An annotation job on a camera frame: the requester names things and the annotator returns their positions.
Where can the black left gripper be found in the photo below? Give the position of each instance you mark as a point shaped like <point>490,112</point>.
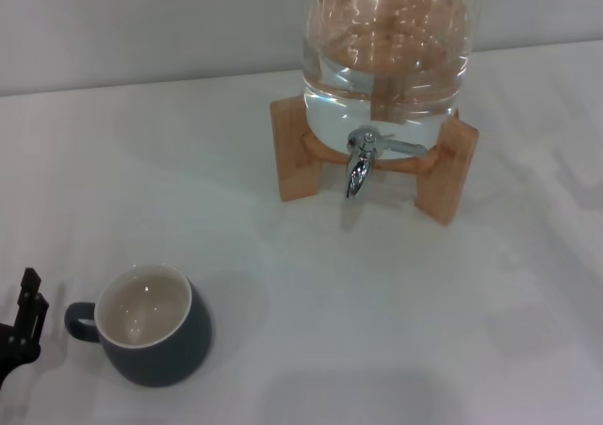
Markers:
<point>7,347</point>

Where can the clear glass water jar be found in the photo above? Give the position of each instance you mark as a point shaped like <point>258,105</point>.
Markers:
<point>386,43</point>

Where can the wooden dispenser stand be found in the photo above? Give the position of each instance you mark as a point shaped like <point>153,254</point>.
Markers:
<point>294,161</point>

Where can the dark grey ceramic cup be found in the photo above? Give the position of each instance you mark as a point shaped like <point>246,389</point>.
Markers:
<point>155,359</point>

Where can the chrome faucet tap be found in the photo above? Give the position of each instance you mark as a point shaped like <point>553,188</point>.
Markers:
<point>360,170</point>

